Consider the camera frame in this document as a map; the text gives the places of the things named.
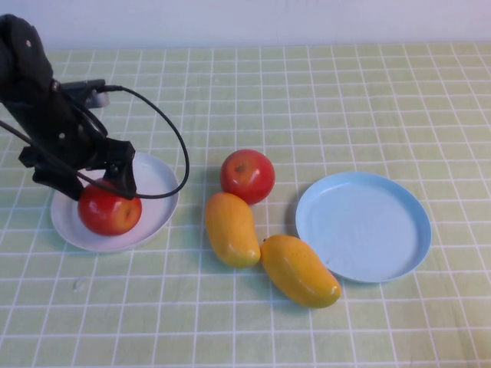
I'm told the light blue round plate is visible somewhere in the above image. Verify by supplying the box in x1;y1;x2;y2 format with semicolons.
295;171;432;284

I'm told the white round plate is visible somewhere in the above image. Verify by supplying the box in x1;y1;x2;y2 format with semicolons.
51;151;180;253

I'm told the green checked tablecloth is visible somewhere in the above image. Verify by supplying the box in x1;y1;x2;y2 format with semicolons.
0;41;491;368

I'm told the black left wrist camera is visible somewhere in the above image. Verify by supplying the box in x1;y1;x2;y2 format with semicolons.
61;78;111;109

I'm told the yellow mango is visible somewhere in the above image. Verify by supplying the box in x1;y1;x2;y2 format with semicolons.
259;234;342;309
204;192;262;269

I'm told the black camera cable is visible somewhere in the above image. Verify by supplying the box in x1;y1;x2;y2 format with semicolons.
0;84;190;200

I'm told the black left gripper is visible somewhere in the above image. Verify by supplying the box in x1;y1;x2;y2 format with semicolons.
0;78;138;201

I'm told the red apple with stem dimple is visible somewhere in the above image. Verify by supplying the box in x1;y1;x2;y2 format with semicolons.
219;149;276;205

